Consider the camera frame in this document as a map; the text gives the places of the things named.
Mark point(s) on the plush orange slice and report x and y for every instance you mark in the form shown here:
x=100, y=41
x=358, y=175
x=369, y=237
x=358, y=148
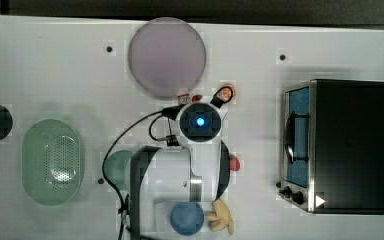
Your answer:
x=228, y=92

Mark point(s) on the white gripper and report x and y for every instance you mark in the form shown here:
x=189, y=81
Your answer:
x=201, y=122

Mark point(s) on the red plush ketchup bottle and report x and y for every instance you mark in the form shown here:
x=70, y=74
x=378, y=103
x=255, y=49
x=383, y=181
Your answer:
x=184, y=99

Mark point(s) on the green oval strainer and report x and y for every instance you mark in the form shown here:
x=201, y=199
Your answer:
x=52, y=162

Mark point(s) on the light red plush strawberry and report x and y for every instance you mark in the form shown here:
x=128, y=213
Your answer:
x=234, y=163

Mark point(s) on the blue bowl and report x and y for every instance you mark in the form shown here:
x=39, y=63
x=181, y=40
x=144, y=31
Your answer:
x=187, y=218

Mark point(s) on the plush peeled banana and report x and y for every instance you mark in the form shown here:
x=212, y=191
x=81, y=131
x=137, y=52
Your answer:
x=220, y=218

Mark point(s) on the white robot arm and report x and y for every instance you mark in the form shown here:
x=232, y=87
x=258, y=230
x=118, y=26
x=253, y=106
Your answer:
x=197, y=169

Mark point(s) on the dark red plush strawberry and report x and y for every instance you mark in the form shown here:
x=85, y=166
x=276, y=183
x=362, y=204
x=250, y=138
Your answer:
x=196, y=98

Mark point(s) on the green cup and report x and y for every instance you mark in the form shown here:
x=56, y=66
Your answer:
x=117, y=169

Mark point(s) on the silver toaster oven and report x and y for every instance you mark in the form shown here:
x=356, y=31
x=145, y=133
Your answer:
x=333, y=147

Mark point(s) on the grey round plate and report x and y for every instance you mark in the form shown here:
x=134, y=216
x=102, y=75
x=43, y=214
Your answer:
x=165, y=56

